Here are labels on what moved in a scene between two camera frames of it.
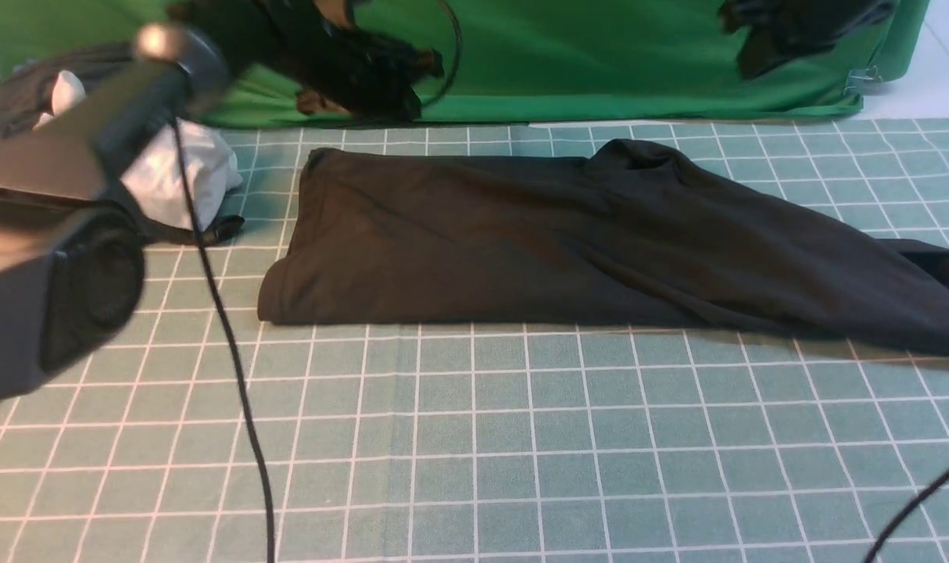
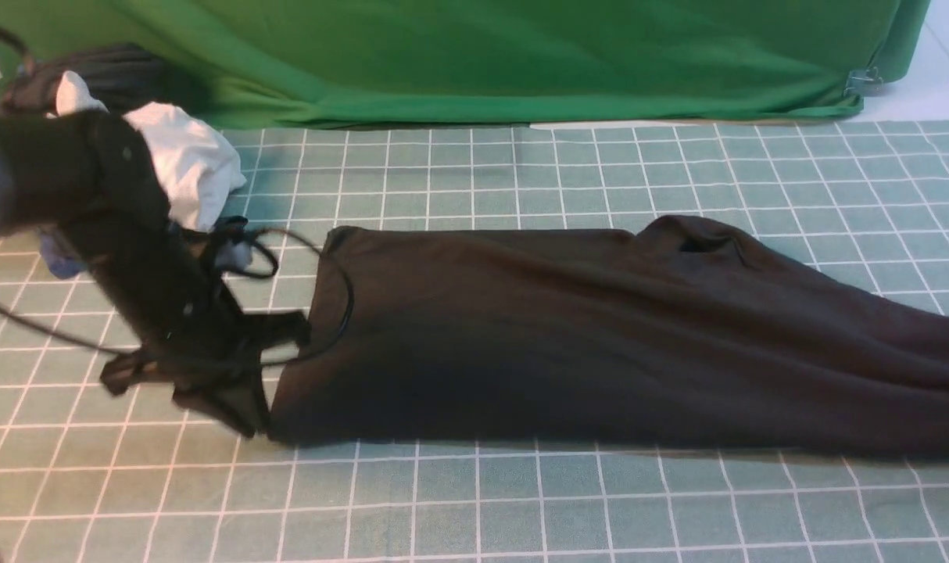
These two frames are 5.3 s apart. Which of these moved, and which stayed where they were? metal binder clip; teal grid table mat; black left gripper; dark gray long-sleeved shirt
Moved: black left gripper; dark gray long-sleeved shirt
Stayed: metal binder clip; teal grid table mat
